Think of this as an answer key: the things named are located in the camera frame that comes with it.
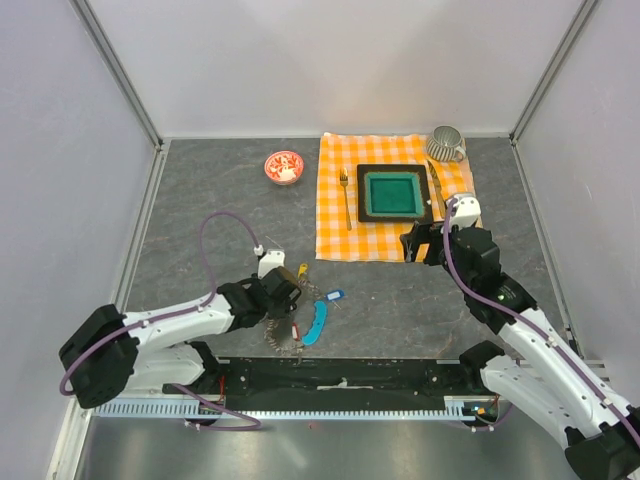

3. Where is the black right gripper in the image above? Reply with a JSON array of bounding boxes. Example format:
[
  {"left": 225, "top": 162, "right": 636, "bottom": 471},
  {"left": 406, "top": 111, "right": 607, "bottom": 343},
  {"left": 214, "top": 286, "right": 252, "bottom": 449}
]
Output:
[{"left": 400, "top": 219, "right": 474, "bottom": 293}]

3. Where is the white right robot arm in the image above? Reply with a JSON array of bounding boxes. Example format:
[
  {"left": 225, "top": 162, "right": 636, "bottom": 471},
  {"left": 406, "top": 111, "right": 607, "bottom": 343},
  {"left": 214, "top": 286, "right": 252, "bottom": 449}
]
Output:
[{"left": 400, "top": 223, "right": 639, "bottom": 479}]

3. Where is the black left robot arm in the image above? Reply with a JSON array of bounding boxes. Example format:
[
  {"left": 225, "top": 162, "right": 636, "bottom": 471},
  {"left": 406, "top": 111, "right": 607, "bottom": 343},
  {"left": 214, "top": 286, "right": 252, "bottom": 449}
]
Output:
[{"left": 59, "top": 266, "right": 302, "bottom": 409}]

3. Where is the red key tag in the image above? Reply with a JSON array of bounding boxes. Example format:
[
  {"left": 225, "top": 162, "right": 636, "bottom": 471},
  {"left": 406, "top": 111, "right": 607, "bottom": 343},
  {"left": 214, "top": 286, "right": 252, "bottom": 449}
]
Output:
[{"left": 291, "top": 323, "right": 300, "bottom": 341}]

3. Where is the black teal square plate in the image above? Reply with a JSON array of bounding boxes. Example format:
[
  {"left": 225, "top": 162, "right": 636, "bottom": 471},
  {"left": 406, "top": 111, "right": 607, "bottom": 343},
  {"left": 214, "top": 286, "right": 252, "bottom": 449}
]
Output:
[{"left": 356, "top": 164, "right": 433, "bottom": 223}]

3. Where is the blue key tag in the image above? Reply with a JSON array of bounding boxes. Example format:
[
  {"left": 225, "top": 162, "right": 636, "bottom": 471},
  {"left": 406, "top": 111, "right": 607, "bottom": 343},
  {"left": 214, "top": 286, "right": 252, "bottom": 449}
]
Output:
[{"left": 325, "top": 289, "right": 345, "bottom": 302}]

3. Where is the orange checkered cloth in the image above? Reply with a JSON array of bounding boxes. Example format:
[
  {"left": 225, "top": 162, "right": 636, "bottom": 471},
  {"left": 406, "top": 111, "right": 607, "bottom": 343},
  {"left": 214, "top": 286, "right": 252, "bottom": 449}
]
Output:
[{"left": 315, "top": 133, "right": 475, "bottom": 262}]

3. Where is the gold knife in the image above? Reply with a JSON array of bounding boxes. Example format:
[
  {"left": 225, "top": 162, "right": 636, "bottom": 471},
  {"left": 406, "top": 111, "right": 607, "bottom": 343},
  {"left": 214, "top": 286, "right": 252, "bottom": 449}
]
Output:
[{"left": 428, "top": 160, "right": 446, "bottom": 219}]

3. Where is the gold fork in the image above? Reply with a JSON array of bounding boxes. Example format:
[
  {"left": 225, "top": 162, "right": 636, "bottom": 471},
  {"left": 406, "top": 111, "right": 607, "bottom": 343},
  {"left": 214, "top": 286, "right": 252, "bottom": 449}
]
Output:
[{"left": 339, "top": 167, "right": 352, "bottom": 231}]

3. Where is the striped ceramic mug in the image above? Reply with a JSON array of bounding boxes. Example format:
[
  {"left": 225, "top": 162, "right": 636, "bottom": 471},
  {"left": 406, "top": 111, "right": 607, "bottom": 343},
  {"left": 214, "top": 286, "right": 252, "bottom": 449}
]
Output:
[{"left": 426, "top": 125, "right": 467, "bottom": 162}]

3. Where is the red patterned bowl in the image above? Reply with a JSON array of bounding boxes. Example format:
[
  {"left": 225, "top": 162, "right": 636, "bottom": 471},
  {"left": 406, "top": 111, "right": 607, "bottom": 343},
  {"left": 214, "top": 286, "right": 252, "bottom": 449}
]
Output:
[{"left": 264, "top": 151, "right": 304, "bottom": 185}]

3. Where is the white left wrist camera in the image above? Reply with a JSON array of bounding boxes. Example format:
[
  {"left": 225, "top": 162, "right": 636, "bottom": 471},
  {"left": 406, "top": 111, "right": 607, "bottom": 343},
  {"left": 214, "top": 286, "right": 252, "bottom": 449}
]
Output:
[{"left": 253, "top": 244, "right": 286, "bottom": 279}]

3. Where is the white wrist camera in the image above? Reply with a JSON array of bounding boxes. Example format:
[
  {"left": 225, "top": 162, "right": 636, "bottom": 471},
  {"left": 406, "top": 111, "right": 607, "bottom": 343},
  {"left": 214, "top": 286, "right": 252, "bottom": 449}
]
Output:
[
  {"left": 446, "top": 192, "right": 481, "bottom": 229},
  {"left": 253, "top": 244, "right": 286, "bottom": 279}
]

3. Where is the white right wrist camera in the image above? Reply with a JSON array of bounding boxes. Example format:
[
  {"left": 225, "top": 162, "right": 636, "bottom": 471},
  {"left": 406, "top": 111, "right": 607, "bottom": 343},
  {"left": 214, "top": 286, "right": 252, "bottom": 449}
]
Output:
[{"left": 446, "top": 192, "right": 481, "bottom": 229}]

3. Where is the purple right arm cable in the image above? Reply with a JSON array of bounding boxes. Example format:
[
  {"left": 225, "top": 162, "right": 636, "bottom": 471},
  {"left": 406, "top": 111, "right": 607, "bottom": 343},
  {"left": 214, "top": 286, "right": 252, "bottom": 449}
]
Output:
[{"left": 442, "top": 197, "right": 640, "bottom": 451}]

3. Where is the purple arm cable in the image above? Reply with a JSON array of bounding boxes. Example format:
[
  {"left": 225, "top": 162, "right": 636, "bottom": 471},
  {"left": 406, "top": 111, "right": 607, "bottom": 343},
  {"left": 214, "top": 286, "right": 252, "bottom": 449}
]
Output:
[
  {"left": 442, "top": 197, "right": 640, "bottom": 451},
  {"left": 59, "top": 211, "right": 266, "bottom": 432}
]

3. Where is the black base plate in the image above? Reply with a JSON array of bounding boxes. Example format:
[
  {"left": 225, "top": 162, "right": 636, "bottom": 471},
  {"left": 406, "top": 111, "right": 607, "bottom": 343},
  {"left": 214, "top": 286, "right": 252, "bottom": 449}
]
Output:
[{"left": 187, "top": 357, "right": 495, "bottom": 412}]

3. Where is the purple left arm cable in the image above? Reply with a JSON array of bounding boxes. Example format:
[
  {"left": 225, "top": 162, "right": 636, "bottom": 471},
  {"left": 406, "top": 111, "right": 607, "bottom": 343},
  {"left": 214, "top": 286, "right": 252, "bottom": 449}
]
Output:
[{"left": 59, "top": 211, "right": 266, "bottom": 432}]

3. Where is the slotted cable duct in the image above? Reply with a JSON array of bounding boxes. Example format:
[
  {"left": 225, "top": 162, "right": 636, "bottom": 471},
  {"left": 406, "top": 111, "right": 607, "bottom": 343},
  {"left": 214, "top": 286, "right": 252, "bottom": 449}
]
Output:
[{"left": 93, "top": 397, "right": 486, "bottom": 421}]

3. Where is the aluminium frame rail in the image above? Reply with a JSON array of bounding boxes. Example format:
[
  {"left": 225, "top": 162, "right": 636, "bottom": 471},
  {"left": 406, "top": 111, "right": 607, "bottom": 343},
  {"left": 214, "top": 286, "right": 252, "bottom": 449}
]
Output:
[{"left": 69, "top": 0, "right": 164, "bottom": 150}]

